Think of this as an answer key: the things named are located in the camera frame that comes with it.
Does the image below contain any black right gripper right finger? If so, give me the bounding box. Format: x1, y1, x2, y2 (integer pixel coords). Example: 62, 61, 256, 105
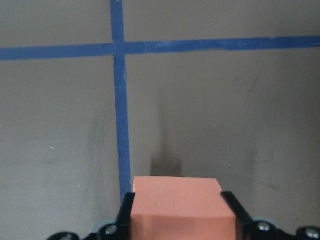
220, 190, 278, 240

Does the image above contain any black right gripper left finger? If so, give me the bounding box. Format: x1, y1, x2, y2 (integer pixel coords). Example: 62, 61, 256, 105
98, 192, 136, 240

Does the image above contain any orange foam block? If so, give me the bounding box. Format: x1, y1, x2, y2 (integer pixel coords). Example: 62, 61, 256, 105
130, 176, 236, 240

